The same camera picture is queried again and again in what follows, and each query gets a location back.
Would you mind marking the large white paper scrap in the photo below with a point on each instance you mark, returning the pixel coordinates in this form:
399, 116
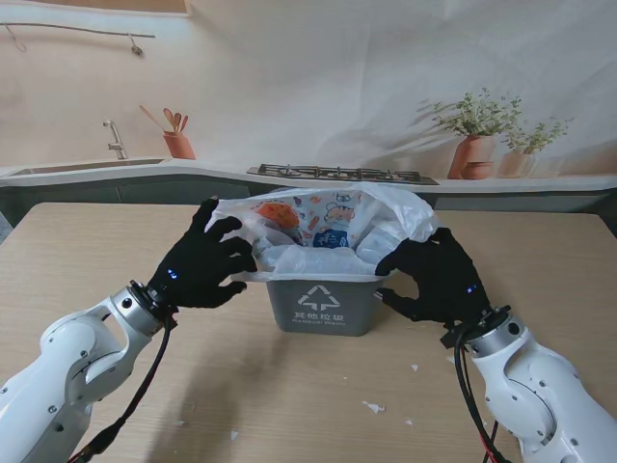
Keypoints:
373, 407

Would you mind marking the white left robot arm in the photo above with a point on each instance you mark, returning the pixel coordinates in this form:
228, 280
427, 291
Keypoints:
67, 366

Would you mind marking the printed kitchen backdrop cloth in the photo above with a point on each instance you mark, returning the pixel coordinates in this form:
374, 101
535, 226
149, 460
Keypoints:
308, 72

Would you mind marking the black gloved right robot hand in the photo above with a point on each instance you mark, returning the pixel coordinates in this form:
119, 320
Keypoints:
443, 280

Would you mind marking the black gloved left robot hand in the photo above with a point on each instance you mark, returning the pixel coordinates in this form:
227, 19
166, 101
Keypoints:
197, 270

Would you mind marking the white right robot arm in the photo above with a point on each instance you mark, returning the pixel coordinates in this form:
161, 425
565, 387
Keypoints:
540, 386

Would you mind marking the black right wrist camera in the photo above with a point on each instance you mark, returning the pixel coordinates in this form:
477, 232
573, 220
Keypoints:
448, 337

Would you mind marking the white translucent garbage bag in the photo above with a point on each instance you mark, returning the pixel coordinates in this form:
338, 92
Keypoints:
385, 212

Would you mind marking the grey plastic waste bin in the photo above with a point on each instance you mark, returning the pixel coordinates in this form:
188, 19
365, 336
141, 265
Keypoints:
289, 308

